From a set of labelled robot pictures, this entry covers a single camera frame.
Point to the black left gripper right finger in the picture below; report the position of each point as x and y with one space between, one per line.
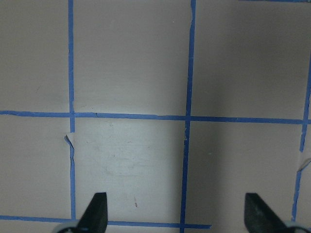
260 218

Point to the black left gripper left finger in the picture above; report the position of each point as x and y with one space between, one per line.
95 217

